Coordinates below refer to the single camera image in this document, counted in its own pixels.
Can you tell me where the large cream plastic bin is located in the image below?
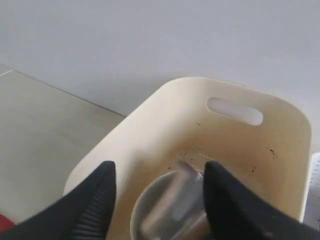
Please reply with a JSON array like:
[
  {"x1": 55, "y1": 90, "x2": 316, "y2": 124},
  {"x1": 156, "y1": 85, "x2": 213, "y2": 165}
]
[{"x1": 63, "y1": 77, "x2": 312, "y2": 240}]

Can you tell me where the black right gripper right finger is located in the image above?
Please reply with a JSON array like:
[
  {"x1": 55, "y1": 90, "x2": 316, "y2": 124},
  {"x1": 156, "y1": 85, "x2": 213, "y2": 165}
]
[{"x1": 203, "y1": 161, "x2": 320, "y2": 240}]

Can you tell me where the red table cloth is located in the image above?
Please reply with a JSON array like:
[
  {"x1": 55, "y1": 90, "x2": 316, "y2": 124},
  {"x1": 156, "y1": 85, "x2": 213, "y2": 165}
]
[{"x1": 0, "y1": 214, "x2": 15, "y2": 233}]

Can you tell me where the small white perforated basket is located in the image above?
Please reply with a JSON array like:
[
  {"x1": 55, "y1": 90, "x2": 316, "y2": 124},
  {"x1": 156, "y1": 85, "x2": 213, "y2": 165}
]
[{"x1": 303, "y1": 152, "x2": 320, "y2": 230}]

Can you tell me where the stainless steel cup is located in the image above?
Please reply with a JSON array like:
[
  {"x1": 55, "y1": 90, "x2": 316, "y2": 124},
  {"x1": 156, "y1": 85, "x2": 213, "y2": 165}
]
[{"x1": 140, "y1": 160, "x2": 209, "y2": 240}]

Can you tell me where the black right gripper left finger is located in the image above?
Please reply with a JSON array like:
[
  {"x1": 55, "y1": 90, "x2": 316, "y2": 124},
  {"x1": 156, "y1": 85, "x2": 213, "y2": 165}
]
[{"x1": 14, "y1": 161, "x2": 117, "y2": 240}]

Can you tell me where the white ceramic bowl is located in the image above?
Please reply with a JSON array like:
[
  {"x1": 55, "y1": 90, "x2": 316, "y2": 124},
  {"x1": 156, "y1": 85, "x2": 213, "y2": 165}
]
[{"x1": 129, "y1": 169, "x2": 211, "y2": 240}]

